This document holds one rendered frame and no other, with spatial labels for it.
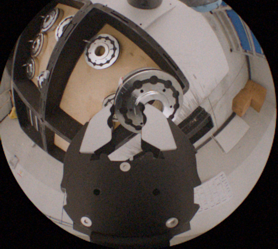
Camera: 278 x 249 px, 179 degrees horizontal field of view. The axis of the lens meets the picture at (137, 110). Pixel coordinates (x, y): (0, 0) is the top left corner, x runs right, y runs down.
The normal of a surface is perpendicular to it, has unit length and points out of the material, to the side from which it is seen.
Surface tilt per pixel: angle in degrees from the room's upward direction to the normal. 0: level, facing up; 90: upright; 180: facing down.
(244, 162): 90
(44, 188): 90
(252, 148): 90
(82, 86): 0
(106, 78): 0
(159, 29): 0
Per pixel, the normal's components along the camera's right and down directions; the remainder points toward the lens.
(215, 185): -0.74, -0.54
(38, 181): 0.67, -0.65
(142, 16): 0.00, 0.52
